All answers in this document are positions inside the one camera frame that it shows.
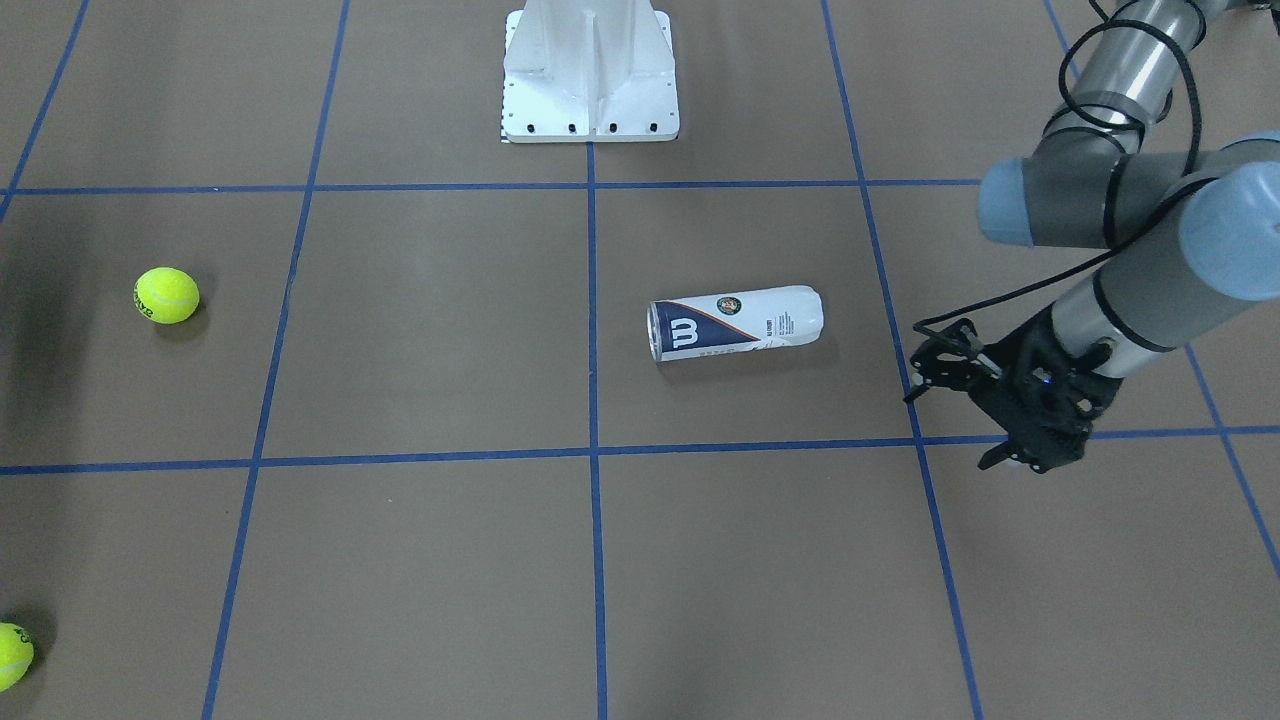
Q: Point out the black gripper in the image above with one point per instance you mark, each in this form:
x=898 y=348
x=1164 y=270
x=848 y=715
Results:
x=1019 y=358

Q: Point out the white tennis ball can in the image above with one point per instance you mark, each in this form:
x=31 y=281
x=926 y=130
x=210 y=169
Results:
x=734 y=322

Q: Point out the yellow tennis ball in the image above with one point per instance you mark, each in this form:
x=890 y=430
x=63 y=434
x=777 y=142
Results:
x=166 y=295
x=17 y=654

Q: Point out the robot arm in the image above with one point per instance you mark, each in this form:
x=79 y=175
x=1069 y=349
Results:
x=1184 y=239

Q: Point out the white pedestal column base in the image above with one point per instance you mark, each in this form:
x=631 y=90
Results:
x=589 y=72

